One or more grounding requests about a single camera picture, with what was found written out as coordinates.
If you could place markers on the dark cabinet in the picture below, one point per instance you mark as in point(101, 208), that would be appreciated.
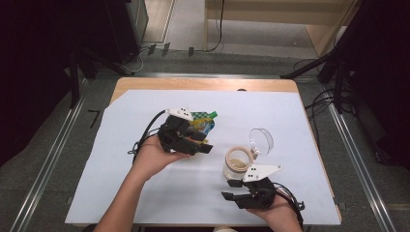
point(125, 29)

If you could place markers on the clear round jar lid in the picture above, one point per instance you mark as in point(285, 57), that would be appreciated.
point(262, 141)

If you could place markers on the black tape strip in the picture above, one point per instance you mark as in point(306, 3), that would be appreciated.
point(165, 49)
point(191, 51)
point(152, 49)

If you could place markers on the aluminium floor rail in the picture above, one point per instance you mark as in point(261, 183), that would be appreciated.
point(357, 161)
point(48, 161)

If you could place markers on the black metal stand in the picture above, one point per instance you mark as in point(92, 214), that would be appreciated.
point(74, 74)
point(338, 64)

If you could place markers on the person's left hand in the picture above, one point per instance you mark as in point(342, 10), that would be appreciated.
point(150, 158)

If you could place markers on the light wooden cabinet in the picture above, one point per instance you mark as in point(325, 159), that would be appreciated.
point(257, 13)

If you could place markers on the black tape corner mark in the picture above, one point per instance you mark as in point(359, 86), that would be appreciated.
point(96, 112)

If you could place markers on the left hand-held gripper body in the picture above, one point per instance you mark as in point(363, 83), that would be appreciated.
point(175, 135)

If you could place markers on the clear glass jar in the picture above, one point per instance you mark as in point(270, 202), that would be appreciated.
point(230, 172)

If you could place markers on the white table sheet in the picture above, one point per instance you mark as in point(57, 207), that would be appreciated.
point(193, 193)

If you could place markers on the yellow green spouted pouch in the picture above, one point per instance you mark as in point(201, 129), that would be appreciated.
point(203, 122)

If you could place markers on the black curtain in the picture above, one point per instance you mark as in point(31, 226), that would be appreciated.
point(386, 64)
point(32, 64)

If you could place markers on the tan powder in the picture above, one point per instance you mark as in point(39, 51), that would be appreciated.
point(238, 163)

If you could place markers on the person's right hand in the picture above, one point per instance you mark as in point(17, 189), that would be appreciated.
point(280, 216)

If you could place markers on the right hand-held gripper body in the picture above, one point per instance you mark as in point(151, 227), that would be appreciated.
point(257, 193)

